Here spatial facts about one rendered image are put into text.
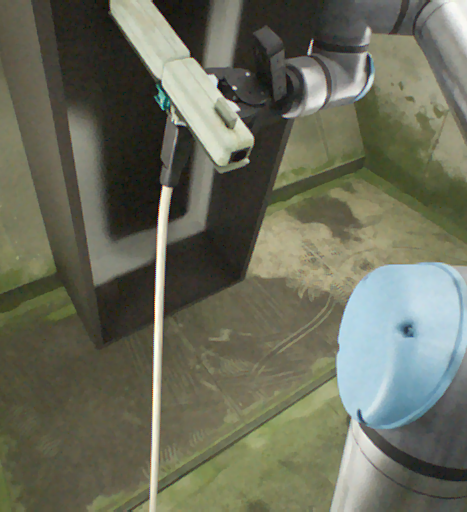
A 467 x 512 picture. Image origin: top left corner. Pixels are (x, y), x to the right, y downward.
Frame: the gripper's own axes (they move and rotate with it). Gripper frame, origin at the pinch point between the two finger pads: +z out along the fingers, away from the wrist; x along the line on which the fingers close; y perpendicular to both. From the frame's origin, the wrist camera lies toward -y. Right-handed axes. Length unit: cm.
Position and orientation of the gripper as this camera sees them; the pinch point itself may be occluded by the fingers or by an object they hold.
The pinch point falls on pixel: (177, 105)
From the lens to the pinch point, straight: 60.7
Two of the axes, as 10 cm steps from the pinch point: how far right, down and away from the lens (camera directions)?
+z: -8.0, 3.6, -4.8
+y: -2.9, 4.7, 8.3
